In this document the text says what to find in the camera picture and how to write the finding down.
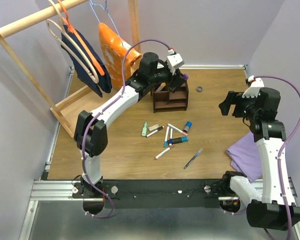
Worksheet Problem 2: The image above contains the white eraser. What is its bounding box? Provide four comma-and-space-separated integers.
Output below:
148, 124, 159, 131

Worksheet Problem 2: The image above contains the orange pink highlighter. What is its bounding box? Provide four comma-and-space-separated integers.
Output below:
156, 82, 166, 92

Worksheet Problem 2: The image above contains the blue grey glue stick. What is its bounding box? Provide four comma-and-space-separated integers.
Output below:
182, 121, 192, 133

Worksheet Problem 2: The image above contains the clear blue pen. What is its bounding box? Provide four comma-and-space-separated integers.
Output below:
183, 148, 204, 170

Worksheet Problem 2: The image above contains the black white marker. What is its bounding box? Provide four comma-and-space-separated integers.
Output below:
146, 126, 164, 138

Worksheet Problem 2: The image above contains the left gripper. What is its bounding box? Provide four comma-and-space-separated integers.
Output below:
148, 64, 186, 90

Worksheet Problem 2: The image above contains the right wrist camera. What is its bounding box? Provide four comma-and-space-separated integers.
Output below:
242, 75, 265, 99

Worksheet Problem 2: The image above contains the wooden clothes rack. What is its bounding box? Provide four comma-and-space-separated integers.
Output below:
0, 0, 141, 139

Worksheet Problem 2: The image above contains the purple cable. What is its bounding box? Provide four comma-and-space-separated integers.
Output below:
81, 39, 173, 219
252, 75, 300, 240

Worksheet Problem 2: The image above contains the purple black highlighter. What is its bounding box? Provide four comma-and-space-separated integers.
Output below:
182, 73, 189, 81

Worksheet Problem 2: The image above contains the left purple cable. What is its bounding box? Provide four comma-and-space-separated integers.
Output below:
81, 39, 173, 219

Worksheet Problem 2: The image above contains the navy blue garment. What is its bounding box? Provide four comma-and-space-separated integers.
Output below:
60, 24, 113, 98

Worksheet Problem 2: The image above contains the white dark-blue marker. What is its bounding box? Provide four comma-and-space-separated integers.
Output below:
169, 127, 173, 146

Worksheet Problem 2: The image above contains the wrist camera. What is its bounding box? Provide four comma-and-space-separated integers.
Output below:
166, 48, 185, 75
242, 75, 265, 99

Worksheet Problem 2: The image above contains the orange hanger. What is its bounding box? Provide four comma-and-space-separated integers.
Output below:
56, 0, 106, 76

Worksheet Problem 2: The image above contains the grey round cap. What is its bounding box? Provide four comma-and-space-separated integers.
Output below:
196, 86, 203, 93

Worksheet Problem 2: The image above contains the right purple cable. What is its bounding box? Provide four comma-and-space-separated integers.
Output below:
252, 75, 300, 240

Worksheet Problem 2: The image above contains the brown wooden desk organizer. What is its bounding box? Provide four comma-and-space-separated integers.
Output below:
150, 82, 189, 113

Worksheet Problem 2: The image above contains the beige hanger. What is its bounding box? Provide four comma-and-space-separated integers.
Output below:
46, 0, 99, 84

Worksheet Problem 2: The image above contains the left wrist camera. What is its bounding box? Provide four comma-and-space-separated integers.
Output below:
166, 48, 185, 75

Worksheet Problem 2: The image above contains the white blue marker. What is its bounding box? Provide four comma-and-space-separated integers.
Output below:
163, 126, 170, 148

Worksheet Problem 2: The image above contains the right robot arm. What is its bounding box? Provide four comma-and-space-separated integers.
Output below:
218, 87, 300, 231

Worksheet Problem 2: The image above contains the blue wire hanger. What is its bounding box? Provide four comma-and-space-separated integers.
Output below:
88, 0, 121, 37

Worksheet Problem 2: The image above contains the purple cloth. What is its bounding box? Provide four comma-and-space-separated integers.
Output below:
226, 132, 262, 183

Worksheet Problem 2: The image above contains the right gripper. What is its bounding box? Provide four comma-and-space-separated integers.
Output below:
219, 90, 260, 121

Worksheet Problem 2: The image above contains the orange patterned garment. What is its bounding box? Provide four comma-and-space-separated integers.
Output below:
98, 22, 142, 90

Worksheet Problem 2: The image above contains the white pink marker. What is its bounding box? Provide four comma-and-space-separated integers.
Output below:
167, 123, 188, 136

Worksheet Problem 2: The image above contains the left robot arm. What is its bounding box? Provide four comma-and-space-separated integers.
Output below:
74, 52, 188, 198

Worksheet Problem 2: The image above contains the white brown marker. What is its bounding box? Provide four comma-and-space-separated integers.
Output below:
154, 144, 175, 160

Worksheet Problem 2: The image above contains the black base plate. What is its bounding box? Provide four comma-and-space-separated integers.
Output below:
72, 178, 238, 209

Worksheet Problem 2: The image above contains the green correction tape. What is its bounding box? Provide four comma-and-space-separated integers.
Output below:
141, 121, 148, 137

